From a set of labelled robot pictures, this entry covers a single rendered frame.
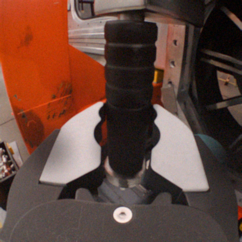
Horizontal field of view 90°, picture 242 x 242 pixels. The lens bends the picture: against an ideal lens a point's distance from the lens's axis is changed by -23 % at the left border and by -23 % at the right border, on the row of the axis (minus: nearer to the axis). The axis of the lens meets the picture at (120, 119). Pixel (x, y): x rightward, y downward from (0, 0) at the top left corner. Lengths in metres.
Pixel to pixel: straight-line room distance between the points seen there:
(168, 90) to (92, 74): 0.21
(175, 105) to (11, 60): 0.35
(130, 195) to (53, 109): 0.37
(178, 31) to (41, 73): 0.29
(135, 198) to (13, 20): 0.59
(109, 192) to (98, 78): 0.38
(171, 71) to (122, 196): 0.42
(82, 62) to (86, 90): 0.08
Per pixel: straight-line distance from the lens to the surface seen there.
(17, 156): 0.73
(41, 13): 0.35
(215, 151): 0.25
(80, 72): 0.42
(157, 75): 0.65
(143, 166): 0.16
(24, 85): 0.35
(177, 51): 0.32
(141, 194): 0.56
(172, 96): 0.34
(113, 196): 0.56
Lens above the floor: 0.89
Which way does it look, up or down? 33 degrees down
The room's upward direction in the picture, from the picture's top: 1 degrees clockwise
